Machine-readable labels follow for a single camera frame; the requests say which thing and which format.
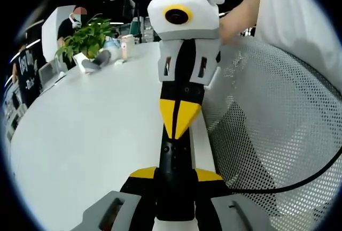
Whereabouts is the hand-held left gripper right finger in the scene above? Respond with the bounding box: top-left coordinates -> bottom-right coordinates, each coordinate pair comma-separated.
193,168 -> 271,231

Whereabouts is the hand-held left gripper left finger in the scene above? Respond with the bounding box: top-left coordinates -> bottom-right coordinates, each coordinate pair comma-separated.
71,166 -> 159,231

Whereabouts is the green desk partition row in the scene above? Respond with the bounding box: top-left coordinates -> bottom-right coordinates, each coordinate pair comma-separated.
117,16 -> 161,44

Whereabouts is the black monitor on stand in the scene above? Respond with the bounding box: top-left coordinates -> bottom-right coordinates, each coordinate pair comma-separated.
122,0 -> 136,18

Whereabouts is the small beige bottle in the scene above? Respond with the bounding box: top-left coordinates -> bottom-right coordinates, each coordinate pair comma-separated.
120,34 -> 135,60

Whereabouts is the grey mesh chair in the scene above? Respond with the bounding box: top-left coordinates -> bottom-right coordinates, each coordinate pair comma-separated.
203,37 -> 342,231

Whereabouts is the person's white shirt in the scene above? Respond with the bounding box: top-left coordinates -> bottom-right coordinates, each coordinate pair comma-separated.
252,0 -> 342,94

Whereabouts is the green potted plant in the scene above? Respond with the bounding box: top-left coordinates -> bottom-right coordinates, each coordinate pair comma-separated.
55,14 -> 115,66

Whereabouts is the white office chair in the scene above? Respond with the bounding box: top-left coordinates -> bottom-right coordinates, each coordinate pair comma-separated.
38,61 -> 58,84

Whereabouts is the white square pillar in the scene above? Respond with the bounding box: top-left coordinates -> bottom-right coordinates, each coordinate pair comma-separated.
41,5 -> 77,63

